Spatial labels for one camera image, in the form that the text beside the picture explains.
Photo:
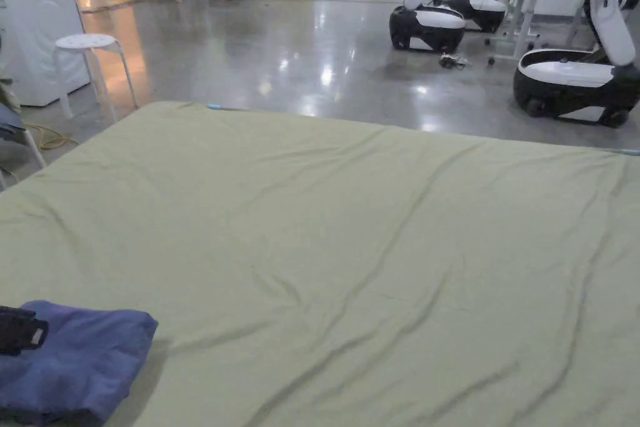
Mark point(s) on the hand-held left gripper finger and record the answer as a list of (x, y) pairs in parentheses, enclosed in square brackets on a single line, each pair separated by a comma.
[(20, 334)]

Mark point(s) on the blue garment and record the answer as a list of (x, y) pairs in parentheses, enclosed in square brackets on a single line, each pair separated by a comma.
[(85, 357)]

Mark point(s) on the blue sheet clip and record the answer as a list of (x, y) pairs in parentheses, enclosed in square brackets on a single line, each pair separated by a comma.
[(215, 107)]

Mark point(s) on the white washing machine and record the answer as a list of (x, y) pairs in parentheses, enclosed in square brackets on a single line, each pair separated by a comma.
[(35, 27)]

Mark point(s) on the bed with pale green sheet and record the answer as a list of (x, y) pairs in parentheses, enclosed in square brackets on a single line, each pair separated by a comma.
[(350, 257)]

